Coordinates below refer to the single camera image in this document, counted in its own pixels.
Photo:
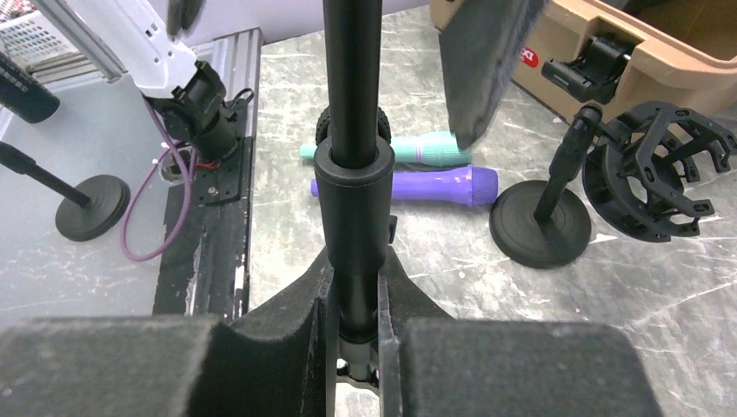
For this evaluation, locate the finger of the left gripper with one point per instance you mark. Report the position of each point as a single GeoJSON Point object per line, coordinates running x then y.
{"type": "Point", "coordinates": [480, 47]}

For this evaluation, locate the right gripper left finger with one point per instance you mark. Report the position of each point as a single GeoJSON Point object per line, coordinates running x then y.
{"type": "Point", "coordinates": [277, 360]}

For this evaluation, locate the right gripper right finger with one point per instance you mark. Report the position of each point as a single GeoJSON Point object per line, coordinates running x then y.
{"type": "Point", "coordinates": [432, 364]}

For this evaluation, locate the mint green microphone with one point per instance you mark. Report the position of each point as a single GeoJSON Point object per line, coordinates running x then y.
{"type": "Point", "coordinates": [433, 149]}

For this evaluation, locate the purple microphone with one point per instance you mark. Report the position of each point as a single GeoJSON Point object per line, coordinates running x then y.
{"type": "Point", "coordinates": [469, 185]}

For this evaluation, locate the black tripod mic stand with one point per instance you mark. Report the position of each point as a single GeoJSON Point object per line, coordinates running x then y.
{"type": "Point", "coordinates": [353, 169]}

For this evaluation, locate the black round-base mic stand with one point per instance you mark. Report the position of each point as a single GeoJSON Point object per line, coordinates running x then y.
{"type": "Point", "coordinates": [631, 171]}

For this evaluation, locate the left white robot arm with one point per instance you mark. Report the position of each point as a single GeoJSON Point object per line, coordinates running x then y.
{"type": "Point", "coordinates": [196, 110]}

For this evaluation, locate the tan plastic tool case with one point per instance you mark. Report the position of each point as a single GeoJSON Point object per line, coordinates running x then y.
{"type": "Point", "coordinates": [618, 54]}

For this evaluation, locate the white plastic basket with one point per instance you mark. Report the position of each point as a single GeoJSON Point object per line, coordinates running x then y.
{"type": "Point", "coordinates": [31, 40]}

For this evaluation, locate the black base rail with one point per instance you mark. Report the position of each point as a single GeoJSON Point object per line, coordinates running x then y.
{"type": "Point", "coordinates": [205, 270]}

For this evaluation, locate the aluminium extrusion frame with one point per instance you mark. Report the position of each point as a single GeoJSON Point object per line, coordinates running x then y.
{"type": "Point", "coordinates": [219, 52]}

